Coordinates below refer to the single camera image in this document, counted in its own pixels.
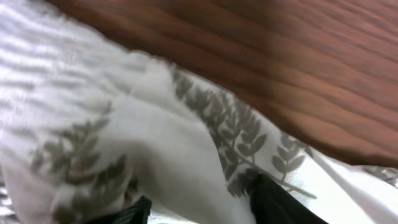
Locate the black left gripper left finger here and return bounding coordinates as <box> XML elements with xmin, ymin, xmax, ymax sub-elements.
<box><xmin>86</xmin><ymin>197</ymin><xmax>152</xmax><ymax>224</ymax></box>

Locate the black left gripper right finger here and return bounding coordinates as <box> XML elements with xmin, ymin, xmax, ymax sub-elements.
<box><xmin>247</xmin><ymin>174</ymin><xmax>328</xmax><ymax>224</ymax></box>

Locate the white fern print garment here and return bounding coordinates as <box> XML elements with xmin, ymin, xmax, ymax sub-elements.
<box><xmin>1</xmin><ymin>1</ymin><xmax>397</xmax><ymax>223</ymax></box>

